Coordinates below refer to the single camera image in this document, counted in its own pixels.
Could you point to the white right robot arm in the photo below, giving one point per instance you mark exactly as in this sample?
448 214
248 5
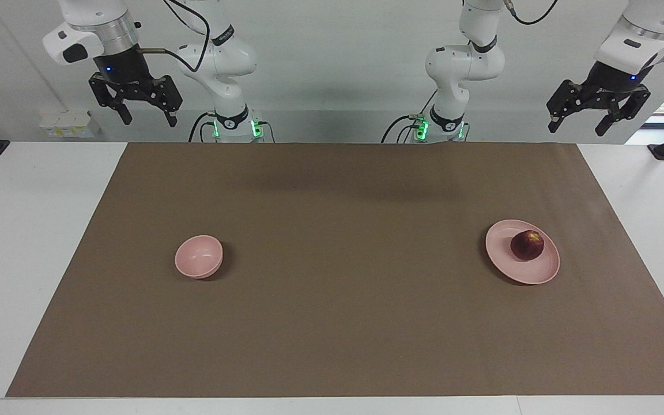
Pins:
217 63

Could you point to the pink plate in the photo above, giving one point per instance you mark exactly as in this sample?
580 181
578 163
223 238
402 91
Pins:
510 262

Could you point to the pink bowl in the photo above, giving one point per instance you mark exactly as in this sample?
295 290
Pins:
198 256

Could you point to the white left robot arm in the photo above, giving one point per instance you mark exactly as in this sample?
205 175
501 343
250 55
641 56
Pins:
464 66

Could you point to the white wall socket box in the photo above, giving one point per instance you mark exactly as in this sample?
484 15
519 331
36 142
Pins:
70 124

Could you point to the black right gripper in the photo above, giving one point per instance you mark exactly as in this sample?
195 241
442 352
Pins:
121 69

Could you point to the brown table mat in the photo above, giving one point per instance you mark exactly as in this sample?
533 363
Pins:
338 323

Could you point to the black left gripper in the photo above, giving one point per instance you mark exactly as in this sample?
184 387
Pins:
611 80

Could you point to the dark red apple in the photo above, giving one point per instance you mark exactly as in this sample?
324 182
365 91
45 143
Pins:
526 246

